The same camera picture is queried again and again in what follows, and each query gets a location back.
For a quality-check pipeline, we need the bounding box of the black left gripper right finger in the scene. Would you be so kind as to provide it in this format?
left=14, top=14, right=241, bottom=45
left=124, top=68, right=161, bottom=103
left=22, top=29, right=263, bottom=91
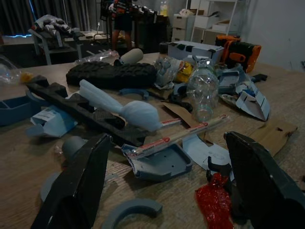
left=223, top=131, right=305, bottom=229

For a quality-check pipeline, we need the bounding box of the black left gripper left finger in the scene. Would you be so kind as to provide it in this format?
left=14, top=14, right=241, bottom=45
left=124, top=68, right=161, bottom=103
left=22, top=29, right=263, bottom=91
left=30, top=133, right=113, bottom=229

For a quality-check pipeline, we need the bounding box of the grey plastic disc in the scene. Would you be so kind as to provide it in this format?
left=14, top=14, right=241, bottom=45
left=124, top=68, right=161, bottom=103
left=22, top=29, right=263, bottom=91
left=39, top=172, right=63, bottom=203

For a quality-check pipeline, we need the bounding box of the grey plastic cylinder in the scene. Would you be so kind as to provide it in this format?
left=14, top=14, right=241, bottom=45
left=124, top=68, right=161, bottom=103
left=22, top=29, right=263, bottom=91
left=61, top=135, right=89, bottom=160

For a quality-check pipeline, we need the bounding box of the brown cardboard piece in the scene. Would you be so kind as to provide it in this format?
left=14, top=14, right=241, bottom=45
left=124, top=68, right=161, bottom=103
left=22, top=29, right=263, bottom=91
left=247, top=118, right=298, bottom=157

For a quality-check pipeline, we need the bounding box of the red crinkled plastic wrapper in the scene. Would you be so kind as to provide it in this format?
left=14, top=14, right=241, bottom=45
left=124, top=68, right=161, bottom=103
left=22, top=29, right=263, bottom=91
left=195, top=172, right=234, bottom=229

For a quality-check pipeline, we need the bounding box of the grey curved plastic arc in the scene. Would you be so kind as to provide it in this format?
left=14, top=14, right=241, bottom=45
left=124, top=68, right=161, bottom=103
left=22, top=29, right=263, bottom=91
left=103, top=198, right=163, bottom=229

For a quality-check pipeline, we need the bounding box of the light blue paper sheet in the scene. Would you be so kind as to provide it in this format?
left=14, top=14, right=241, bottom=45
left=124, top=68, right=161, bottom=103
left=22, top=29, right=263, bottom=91
left=182, top=135, right=231, bottom=171

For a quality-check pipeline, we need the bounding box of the light blue paper box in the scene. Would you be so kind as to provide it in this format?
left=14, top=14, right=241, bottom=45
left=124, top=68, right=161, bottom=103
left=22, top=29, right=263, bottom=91
left=25, top=106, right=78, bottom=138

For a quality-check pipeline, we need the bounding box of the long black foam strip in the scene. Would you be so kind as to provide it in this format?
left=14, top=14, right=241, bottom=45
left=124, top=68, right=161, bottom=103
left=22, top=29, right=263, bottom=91
left=25, top=75, right=153, bottom=146

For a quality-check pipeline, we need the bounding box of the white blue folded carton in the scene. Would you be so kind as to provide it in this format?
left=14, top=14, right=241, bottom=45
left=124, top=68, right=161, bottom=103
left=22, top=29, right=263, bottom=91
left=220, top=89, right=271, bottom=122

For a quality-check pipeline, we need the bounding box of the grey square plastic tray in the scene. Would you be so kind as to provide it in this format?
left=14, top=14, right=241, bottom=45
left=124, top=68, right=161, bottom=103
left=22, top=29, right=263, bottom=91
left=121, top=143, right=193, bottom=183

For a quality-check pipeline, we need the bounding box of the light blue foam wrap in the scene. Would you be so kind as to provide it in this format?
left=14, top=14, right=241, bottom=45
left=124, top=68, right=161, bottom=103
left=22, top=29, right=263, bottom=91
left=79, top=79, right=160, bottom=132

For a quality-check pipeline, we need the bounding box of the wrapped chopsticks pair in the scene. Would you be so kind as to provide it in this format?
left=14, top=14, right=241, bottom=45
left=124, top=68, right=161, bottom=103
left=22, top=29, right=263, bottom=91
left=160, top=118, right=184, bottom=128
left=133, top=114, right=230, bottom=158

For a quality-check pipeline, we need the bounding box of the blue plastic tray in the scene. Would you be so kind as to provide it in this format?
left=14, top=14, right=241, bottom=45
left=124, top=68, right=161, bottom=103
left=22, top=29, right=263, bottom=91
left=0, top=95, right=42, bottom=126

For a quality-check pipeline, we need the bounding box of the grey blue plastic part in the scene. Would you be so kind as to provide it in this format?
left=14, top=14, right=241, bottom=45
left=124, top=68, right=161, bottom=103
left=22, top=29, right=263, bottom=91
left=218, top=70, right=240, bottom=94

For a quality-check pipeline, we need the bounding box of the blue curved plastic clamp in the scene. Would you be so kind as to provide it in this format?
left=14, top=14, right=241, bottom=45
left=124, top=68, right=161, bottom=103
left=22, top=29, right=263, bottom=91
left=119, top=88, right=150, bottom=100

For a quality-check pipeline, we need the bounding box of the brown torn cardboard flap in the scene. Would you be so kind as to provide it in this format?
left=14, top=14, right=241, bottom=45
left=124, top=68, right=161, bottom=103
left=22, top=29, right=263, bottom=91
left=162, top=103, right=203, bottom=128

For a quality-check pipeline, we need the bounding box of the black ribbed foam block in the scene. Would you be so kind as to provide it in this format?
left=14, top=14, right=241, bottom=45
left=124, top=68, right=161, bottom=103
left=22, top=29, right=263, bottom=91
left=66, top=61, right=158, bottom=90

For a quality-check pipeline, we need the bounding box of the crushed clear plastic bottle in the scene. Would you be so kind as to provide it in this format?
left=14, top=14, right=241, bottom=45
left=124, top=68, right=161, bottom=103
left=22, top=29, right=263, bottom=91
left=74, top=49, right=120, bottom=65

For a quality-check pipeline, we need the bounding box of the clear bottle yellow cap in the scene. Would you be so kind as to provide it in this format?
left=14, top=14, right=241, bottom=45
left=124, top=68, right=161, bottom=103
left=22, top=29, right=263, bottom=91
left=0, top=54, right=34, bottom=86

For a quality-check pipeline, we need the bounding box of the orange black tool case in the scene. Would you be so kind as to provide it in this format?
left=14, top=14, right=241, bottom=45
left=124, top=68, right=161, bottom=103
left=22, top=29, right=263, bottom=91
left=215, top=34, right=262, bottom=73

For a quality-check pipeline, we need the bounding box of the yellow snack wrapper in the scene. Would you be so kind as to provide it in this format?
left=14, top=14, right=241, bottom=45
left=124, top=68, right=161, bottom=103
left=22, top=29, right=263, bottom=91
left=175, top=61, right=193, bottom=83

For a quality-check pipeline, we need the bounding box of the white cardboard box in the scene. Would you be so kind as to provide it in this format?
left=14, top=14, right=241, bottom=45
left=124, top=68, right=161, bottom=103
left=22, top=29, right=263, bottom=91
left=167, top=41, right=224, bottom=63

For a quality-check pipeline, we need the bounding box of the grey chair with clothes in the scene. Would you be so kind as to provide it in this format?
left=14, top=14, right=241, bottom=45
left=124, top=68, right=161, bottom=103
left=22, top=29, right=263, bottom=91
left=28, top=14, right=85, bottom=65

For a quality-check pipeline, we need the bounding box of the person in dark shorts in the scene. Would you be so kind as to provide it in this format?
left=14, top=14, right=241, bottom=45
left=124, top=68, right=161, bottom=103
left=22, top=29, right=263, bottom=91
left=108, top=0, right=134, bottom=51

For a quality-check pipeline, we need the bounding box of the white shelving unit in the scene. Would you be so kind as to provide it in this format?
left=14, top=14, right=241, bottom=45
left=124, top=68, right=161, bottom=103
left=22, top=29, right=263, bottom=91
left=172, top=0, right=241, bottom=45

